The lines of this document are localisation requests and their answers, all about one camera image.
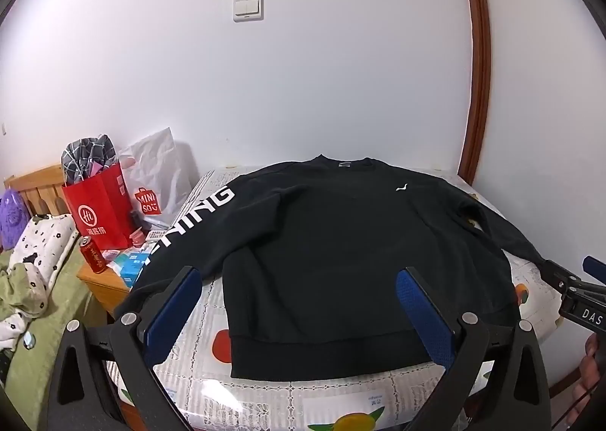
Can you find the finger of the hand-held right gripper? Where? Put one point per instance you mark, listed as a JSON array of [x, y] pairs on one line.
[[561, 275], [596, 266]]

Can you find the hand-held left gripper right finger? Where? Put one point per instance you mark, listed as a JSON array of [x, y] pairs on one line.
[[421, 312]]

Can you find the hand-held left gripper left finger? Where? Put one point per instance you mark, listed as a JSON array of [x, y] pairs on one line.
[[173, 312]]

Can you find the black sweatshirt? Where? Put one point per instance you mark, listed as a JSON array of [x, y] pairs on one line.
[[331, 246]]

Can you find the person's right hand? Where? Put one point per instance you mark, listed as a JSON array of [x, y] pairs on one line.
[[594, 364]]

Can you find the blue white box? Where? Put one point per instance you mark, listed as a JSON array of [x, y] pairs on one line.
[[135, 265]]

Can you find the wooden nightstand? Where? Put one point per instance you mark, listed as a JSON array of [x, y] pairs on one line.
[[102, 291]]

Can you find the brown wooden baseboard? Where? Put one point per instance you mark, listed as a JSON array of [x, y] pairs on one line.
[[566, 382]]

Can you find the red drink can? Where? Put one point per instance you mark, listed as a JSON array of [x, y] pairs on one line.
[[92, 257]]

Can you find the green bedsheet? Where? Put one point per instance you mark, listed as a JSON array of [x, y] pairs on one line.
[[52, 317]]

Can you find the red paper bag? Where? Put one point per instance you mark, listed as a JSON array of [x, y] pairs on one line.
[[94, 203]]

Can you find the white plastic bag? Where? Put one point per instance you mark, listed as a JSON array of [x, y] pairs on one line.
[[161, 166]]

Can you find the white floral pillow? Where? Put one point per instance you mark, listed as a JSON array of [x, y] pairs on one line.
[[42, 241]]

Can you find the fruit print tablecloth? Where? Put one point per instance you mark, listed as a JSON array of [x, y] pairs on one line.
[[293, 400]]

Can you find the grey plaid cloth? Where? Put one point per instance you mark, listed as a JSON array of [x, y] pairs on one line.
[[85, 156]]

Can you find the wooden bed headboard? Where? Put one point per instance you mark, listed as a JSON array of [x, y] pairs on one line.
[[40, 189]]

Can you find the purple bag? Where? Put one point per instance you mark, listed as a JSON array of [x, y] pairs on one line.
[[12, 218]]

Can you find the brown wooden door frame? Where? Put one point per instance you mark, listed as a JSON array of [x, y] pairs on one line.
[[479, 57]]

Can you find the white light switch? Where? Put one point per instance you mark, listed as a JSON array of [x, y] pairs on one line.
[[248, 8]]

